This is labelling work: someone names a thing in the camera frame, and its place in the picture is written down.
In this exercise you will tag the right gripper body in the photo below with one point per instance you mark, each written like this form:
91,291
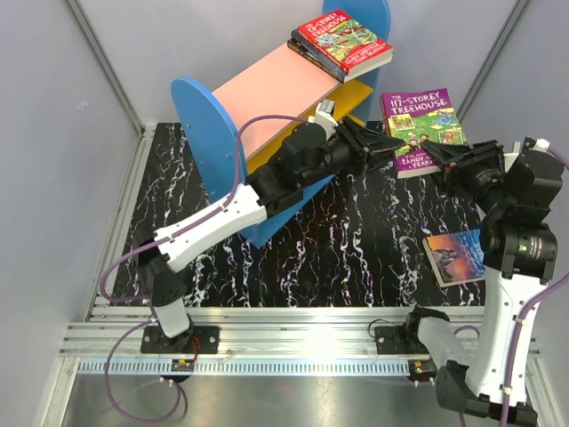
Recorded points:
480,175

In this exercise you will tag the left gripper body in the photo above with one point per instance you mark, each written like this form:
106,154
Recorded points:
347,149

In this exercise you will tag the purple 117-Storey Treehouse book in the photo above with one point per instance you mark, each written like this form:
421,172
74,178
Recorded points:
418,117

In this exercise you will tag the black blue Treehouse book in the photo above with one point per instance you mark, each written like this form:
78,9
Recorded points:
299,49

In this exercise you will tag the red 13-Storey Treehouse book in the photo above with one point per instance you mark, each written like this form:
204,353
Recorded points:
350,46

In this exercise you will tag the Nineteen Eighty-Four book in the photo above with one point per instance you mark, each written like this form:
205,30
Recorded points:
308,47

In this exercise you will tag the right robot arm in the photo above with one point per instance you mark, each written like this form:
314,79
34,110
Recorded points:
514,192

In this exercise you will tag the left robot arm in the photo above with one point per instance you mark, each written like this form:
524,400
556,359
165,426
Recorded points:
312,152

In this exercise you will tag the blue Jane Eyre book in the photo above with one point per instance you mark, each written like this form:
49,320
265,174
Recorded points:
455,258

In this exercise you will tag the black marble pattern mat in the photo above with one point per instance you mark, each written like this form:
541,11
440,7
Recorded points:
357,243

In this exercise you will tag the blue pink yellow bookshelf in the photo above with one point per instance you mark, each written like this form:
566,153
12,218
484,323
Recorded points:
236,128

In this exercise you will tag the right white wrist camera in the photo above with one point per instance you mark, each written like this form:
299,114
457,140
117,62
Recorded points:
530,143

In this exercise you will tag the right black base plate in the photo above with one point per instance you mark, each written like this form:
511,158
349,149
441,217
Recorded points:
397,340

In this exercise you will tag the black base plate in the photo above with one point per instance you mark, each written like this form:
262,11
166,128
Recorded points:
203,339
397,340

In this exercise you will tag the aluminium mounting rail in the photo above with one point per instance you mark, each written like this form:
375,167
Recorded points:
245,333

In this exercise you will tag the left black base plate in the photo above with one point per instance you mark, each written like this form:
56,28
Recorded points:
203,339

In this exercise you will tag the white slotted cable duct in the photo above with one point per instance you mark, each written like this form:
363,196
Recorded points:
234,367

